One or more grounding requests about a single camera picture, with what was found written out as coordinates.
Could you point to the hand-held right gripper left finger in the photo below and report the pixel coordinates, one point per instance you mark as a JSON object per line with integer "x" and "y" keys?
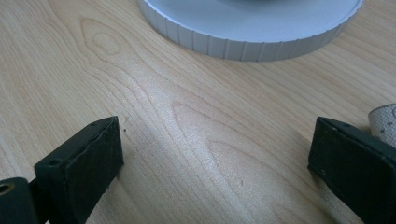
{"x": 84, "y": 168}

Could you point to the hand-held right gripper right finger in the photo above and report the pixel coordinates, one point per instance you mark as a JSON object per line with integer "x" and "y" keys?
{"x": 351, "y": 161}

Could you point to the white mesh cloth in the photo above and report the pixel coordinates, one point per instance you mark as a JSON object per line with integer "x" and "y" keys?
{"x": 384, "y": 124}

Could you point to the white ribbed round tray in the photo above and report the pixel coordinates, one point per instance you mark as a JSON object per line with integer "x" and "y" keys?
{"x": 249, "y": 28}

